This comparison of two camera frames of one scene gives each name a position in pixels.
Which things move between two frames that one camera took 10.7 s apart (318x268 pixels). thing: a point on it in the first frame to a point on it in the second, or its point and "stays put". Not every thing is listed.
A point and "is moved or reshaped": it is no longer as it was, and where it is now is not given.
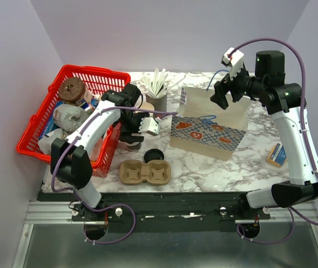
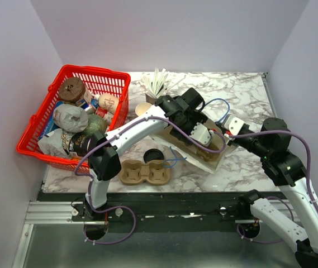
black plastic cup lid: [153, 154] stays put
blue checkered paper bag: [203, 127] is moved or reshaped
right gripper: [221, 87] to [232, 142]
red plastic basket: [101, 82] stays put
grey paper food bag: [68, 117] stays put
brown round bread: [71, 89] stays put
